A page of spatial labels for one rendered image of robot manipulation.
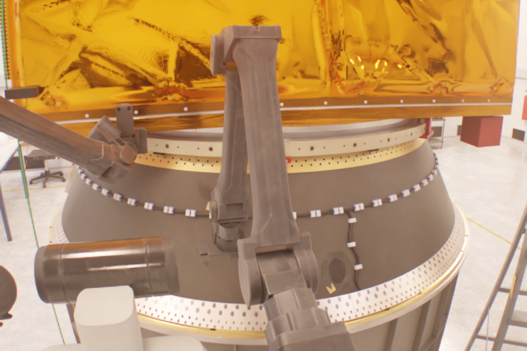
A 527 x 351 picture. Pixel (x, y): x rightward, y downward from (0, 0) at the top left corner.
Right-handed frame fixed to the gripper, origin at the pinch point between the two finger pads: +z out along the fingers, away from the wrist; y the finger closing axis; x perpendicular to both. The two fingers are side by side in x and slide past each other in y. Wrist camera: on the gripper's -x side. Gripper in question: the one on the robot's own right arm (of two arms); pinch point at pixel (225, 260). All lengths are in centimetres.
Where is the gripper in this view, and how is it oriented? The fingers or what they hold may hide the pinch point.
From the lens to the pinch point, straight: 113.4
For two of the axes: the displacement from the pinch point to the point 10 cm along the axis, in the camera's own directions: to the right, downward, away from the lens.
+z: -1.3, 7.0, 7.0
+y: -9.6, 0.7, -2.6
